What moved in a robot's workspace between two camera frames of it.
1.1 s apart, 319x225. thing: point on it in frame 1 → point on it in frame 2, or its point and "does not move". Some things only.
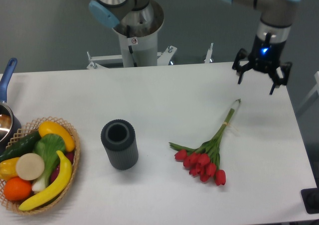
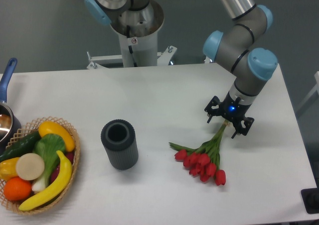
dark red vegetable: x=70 y=156 does not move
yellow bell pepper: x=8 y=168 does not move
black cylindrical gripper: x=265 y=56 → x=233 y=109
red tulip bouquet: x=203 y=161 does not move
